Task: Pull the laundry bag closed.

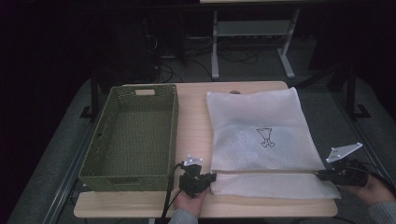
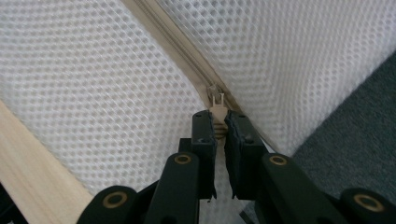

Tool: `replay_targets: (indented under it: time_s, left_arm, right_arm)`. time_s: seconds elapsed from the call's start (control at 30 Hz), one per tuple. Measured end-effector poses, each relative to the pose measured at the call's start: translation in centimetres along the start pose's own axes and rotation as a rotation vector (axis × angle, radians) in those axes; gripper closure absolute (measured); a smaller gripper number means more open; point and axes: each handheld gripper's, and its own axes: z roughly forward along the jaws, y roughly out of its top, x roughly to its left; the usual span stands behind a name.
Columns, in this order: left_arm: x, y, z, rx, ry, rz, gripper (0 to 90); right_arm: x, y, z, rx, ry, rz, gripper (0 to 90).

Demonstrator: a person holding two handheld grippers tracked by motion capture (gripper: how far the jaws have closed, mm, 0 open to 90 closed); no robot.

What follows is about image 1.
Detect right hand-held gripper cable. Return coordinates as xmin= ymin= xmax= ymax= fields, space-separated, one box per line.
xmin=351 ymin=160 xmax=396 ymax=195

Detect metal floor rail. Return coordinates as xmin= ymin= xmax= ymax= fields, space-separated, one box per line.
xmin=331 ymin=92 xmax=396 ymax=203
xmin=41 ymin=118 xmax=97 ymax=224

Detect person's left hand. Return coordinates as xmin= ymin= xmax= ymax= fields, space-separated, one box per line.
xmin=172 ymin=189 xmax=209 ymax=217

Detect green woven basket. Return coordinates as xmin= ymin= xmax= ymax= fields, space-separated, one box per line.
xmin=78 ymin=83 xmax=180 ymax=192

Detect hand-held gripper cable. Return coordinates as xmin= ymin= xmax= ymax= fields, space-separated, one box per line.
xmin=351 ymin=160 xmax=396 ymax=195
xmin=161 ymin=161 xmax=185 ymax=218

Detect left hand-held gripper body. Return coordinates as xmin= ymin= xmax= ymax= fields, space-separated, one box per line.
xmin=178 ymin=155 xmax=206 ymax=199

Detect left hand-held gripper cable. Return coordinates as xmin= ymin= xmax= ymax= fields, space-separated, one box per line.
xmin=161 ymin=161 xmax=185 ymax=218

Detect person's right hand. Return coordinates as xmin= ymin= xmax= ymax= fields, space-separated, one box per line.
xmin=337 ymin=175 xmax=396 ymax=207

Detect black floor cables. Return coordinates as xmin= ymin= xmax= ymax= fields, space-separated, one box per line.
xmin=143 ymin=34 xmax=260 ymax=83

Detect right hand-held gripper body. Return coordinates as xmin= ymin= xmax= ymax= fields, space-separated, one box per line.
xmin=325 ymin=142 xmax=370 ymax=188

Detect black stand leg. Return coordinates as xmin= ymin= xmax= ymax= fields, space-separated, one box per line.
xmin=79 ymin=73 xmax=101 ymax=120
xmin=345 ymin=64 xmax=372 ymax=120

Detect white metal stand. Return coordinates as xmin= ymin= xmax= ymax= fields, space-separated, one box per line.
xmin=210 ymin=8 xmax=302 ymax=80

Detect white mesh laundry bag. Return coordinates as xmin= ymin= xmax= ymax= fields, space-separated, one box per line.
xmin=205 ymin=87 xmax=343 ymax=200

